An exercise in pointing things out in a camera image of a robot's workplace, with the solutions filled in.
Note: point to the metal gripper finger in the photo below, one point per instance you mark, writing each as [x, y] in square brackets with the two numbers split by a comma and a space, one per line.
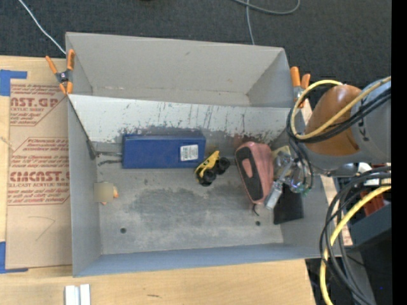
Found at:
[273, 197]

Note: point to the pale yellow block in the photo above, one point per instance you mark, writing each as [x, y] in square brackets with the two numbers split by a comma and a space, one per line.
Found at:
[282, 151]

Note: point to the pink and black brush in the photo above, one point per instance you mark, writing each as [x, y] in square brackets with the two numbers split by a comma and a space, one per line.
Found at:
[254, 167]

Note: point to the yellow toy truck, black wheels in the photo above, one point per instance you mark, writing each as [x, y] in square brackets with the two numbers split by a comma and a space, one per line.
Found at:
[208, 168]

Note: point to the grey metal bin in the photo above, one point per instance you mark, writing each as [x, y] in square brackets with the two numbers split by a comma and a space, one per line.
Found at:
[190, 214]

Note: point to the blue box with white label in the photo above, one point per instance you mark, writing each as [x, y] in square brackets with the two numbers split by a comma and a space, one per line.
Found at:
[152, 151]

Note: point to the grey and orange small toy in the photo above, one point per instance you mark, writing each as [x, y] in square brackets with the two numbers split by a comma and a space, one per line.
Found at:
[105, 193]

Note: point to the grey flat bar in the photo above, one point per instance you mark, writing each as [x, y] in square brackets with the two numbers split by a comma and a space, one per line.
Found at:
[106, 148]

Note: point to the brown cardboard board, red print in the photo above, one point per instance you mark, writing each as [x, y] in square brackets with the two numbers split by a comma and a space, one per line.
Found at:
[38, 170]

